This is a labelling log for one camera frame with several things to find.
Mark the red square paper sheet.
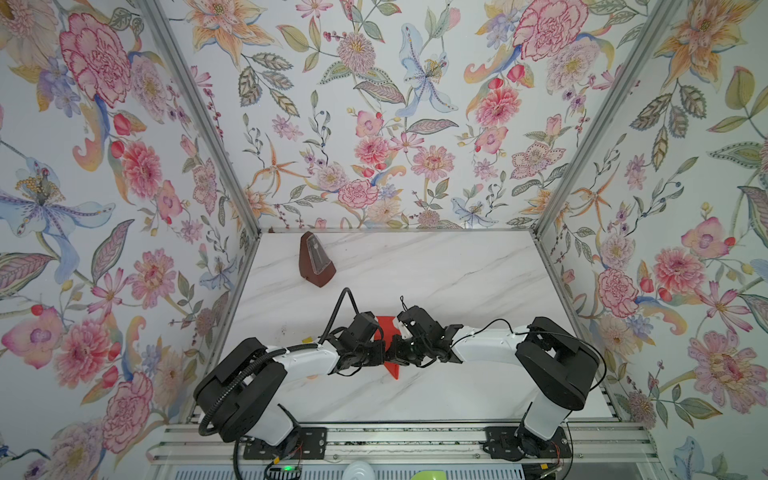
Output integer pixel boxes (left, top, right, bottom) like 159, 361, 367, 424
374, 316, 401, 380

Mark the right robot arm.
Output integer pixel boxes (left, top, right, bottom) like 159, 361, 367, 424
383, 306, 604, 441

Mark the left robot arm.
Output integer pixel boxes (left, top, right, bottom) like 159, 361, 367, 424
193, 312, 386, 447

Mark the brown wooden metronome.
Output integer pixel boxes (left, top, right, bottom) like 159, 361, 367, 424
299, 232, 336, 288

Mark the white round object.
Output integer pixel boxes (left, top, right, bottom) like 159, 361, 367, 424
342, 460, 377, 480

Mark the green object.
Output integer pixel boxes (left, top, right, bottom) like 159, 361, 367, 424
410, 470, 447, 480

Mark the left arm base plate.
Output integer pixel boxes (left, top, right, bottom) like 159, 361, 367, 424
242, 426, 328, 461

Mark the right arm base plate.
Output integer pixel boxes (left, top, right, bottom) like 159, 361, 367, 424
481, 425, 573, 463

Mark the black corrugated cable left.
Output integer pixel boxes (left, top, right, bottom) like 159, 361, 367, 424
197, 287, 361, 480

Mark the aluminium front rail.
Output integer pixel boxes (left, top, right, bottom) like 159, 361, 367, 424
148, 419, 660, 465

